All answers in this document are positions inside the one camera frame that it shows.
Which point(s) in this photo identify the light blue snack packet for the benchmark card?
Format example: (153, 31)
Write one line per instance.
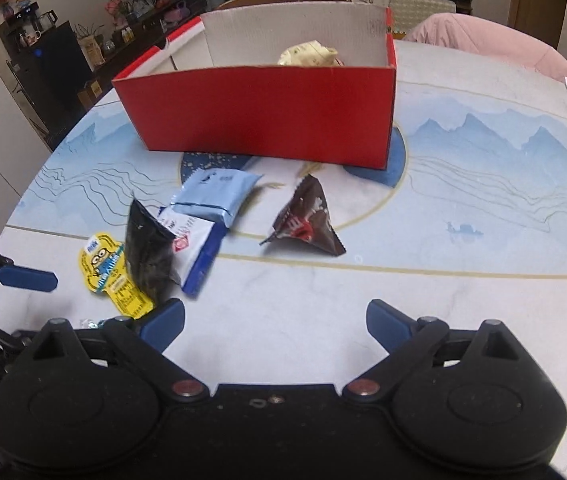
(215, 194)

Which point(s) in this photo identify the dark brown triangular packet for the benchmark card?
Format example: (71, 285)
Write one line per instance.
(306, 218)

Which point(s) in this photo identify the yellow minion candy card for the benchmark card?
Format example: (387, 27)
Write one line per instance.
(102, 263)

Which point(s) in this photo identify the brown paper bag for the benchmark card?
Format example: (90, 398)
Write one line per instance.
(90, 94)

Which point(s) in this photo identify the red cardboard box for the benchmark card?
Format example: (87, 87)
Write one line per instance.
(216, 87)

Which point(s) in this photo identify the cream snack packet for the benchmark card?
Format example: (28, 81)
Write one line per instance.
(310, 54)

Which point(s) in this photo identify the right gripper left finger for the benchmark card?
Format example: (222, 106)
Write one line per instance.
(140, 345)

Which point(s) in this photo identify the pink cushioned chair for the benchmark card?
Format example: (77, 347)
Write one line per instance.
(482, 37)

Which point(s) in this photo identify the blue candy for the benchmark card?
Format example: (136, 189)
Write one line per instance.
(89, 324)

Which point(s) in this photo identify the black snack packet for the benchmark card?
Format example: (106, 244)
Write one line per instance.
(149, 254)

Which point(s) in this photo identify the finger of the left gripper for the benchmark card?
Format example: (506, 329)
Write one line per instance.
(27, 278)

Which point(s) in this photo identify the dark tv cabinet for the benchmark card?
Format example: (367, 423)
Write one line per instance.
(54, 74)

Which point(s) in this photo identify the white blue snack packet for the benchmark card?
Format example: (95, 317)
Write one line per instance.
(195, 246)

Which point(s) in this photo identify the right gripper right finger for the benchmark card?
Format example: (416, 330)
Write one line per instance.
(408, 342)

